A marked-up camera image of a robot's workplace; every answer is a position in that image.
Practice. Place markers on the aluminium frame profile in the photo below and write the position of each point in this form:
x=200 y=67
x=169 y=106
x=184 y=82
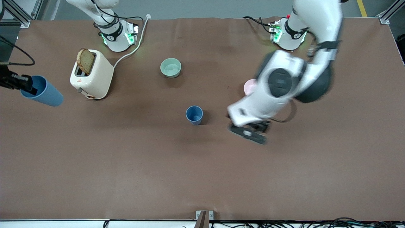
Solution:
x=19 y=15
x=387 y=15

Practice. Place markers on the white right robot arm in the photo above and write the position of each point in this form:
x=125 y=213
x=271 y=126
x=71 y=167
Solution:
x=115 y=41

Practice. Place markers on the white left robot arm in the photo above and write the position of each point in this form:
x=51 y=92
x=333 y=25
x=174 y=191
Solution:
x=319 y=19

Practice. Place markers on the grey metal table bracket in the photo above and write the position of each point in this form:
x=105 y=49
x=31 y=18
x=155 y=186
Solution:
x=204 y=217

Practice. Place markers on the pale pink bowl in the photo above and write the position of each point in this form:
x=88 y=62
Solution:
x=250 y=87

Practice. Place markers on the brown bread slice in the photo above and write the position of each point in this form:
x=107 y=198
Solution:
x=85 y=61

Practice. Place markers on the blue plastic cup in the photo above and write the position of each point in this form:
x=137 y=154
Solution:
x=50 y=95
x=194 y=114

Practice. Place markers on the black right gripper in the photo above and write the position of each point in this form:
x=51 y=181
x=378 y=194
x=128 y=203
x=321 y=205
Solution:
x=12 y=80

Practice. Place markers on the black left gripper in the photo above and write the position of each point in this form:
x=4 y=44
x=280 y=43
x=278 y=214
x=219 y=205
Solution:
x=261 y=126

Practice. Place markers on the cream white toaster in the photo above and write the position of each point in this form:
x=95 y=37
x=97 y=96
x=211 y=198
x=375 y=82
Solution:
x=98 y=79

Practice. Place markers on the mint green bowl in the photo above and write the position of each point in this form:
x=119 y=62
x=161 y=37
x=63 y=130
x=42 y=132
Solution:
x=171 y=68

